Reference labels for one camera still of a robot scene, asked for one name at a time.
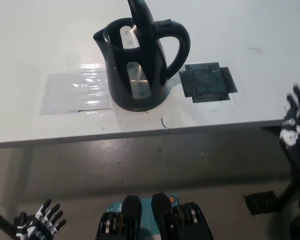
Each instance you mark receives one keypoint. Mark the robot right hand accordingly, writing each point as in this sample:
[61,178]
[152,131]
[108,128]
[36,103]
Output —
[296,125]

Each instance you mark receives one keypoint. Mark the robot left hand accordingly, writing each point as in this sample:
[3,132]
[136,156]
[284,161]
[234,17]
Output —
[37,225]

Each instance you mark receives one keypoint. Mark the black electric kettle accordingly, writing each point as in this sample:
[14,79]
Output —
[120,82]

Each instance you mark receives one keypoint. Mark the black floor plate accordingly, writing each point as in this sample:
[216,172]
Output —
[258,202]

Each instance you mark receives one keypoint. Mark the black tape patch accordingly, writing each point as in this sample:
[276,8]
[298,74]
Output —
[206,83]

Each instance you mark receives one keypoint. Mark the clear plastic film patch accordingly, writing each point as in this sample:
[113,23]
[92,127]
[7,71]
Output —
[75,92]

